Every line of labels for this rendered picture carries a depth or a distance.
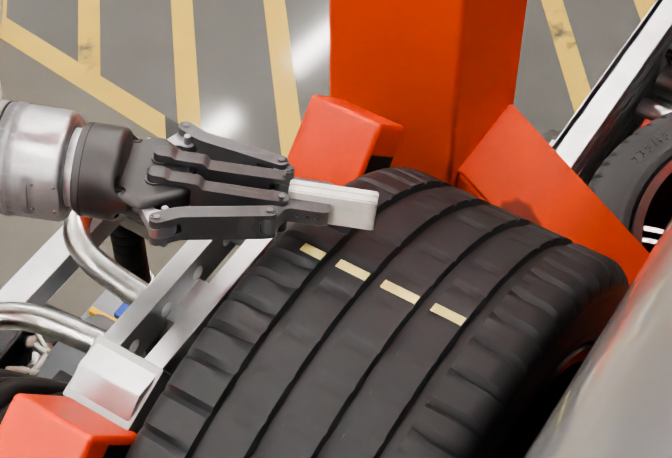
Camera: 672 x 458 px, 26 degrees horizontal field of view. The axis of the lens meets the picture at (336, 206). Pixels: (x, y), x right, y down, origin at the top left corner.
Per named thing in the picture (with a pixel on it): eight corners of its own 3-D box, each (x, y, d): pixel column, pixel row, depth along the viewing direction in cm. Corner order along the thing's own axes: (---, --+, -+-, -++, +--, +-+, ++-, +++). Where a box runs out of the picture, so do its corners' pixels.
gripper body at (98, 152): (91, 169, 121) (201, 186, 120) (65, 238, 114) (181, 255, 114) (89, 98, 116) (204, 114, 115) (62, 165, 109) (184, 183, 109)
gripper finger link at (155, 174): (149, 162, 113) (145, 174, 112) (291, 185, 113) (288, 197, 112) (149, 200, 116) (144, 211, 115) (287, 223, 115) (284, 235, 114)
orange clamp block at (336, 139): (344, 215, 132) (382, 124, 131) (272, 181, 135) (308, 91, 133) (371, 215, 138) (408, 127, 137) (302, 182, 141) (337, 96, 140)
